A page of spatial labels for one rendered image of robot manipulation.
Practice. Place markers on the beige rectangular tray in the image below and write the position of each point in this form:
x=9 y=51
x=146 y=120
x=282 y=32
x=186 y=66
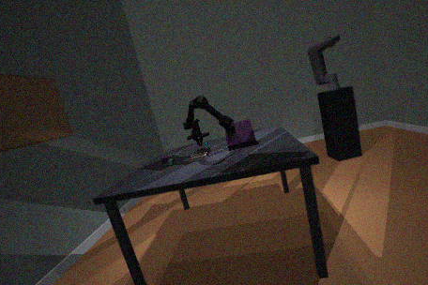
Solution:
x=198 y=157

